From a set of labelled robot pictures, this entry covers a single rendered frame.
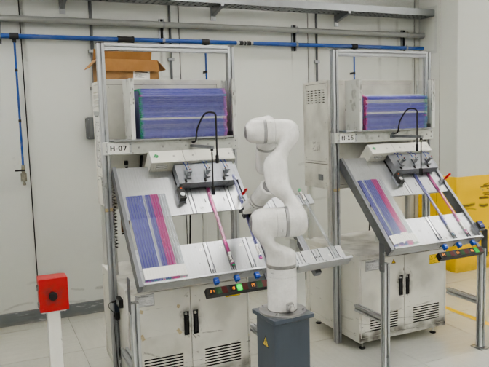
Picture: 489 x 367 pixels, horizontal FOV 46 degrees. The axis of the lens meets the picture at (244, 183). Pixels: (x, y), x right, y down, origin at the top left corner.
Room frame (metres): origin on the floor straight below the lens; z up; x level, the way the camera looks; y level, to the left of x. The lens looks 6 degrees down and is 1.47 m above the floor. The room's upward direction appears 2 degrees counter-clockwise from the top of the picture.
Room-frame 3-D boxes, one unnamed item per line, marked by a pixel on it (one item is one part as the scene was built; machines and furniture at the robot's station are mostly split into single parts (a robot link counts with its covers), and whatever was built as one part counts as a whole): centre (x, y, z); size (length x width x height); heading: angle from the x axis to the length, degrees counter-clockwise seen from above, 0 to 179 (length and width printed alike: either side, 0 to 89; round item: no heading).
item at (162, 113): (3.26, 0.34, 1.52); 0.51 x 0.13 x 0.27; 114
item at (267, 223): (2.27, -0.11, 1.00); 0.19 x 0.12 x 0.24; 96
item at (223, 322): (3.35, 0.44, 0.31); 0.70 x 0.65 x 0.62; 114
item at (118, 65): (3.49, 0.56, 1.82); 0.68 x 0.30 x 0.20; 114
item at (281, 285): (2.28, -0.14, 0.79); 0.19 x 0.19 x 0.18
